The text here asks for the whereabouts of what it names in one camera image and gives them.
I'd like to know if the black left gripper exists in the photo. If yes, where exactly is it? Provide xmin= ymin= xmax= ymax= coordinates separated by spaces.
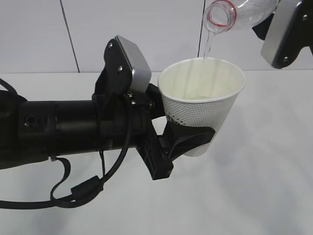
xmin=122 ymin=83 xmax=215 ymax=180

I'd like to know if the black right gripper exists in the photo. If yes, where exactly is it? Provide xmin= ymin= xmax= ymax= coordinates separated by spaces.
xmin=252 ymin=0 xmax=313 ymax=69

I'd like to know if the clear plastic water bottle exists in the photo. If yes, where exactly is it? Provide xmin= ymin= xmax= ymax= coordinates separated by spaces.
xmin=201 ymin=0 xmax=282 ymax=62

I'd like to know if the white paper cup green logo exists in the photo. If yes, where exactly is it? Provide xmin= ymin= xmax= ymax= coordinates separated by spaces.
xmin=157 ymin=57 xmax=246 ymax=158

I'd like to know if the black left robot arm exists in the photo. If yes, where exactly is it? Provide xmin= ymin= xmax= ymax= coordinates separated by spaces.
xmin=0 ymin=81 xmax=215 ymax=180

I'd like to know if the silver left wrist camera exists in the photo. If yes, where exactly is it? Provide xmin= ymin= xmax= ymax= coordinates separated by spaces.
xmin=94 ymin=35 xmax=152 ymax=96

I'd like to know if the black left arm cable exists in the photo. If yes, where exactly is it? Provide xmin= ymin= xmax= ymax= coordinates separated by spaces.
xmin=0 ymin=78 xmax=134 ymax=210

